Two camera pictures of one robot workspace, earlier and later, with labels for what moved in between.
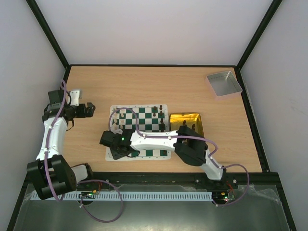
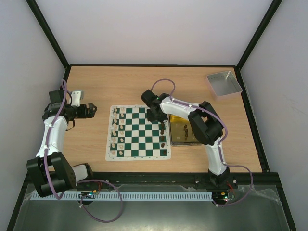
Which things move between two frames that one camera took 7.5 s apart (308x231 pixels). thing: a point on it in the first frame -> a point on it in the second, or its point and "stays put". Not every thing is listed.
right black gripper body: x=115 y=149 -> x=157 y=116
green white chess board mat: x=143 y=118 stays put
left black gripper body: x=83 y=114 stays put
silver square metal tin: x=224 y=85 stays put
